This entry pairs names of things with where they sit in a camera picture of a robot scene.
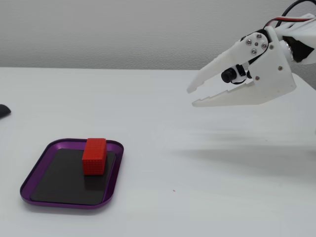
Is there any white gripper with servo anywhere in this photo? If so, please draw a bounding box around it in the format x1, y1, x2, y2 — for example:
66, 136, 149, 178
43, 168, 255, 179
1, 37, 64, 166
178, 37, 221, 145
186, 25, 297, 108

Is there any red textured cube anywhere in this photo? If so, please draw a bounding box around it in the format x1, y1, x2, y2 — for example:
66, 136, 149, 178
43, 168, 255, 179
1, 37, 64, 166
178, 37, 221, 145
81, 137, 108, 176

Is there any purple metal tray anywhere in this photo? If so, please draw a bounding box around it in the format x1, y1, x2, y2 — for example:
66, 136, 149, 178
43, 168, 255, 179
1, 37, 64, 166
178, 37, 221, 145
19, 138, 124, 211

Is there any black tray mat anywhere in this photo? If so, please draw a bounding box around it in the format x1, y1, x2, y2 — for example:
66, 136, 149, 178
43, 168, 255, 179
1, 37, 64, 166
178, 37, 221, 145
30, 148, 117, 206

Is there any black rounded object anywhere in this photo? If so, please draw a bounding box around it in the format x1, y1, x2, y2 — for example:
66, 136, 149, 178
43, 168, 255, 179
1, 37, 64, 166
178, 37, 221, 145
0, 104, 12, 120

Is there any small black gripper camera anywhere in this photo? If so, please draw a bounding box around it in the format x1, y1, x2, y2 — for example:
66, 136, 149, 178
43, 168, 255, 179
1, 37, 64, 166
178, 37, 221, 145
220, 64, 252, 85

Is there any red white servo wire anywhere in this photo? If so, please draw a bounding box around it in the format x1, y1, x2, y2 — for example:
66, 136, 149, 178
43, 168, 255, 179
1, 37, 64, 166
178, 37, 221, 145
264, 15, 315, 28

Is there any black cable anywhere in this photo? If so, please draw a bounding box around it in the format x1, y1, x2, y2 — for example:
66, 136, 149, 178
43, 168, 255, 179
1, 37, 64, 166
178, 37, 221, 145
274, 0, 316, 27

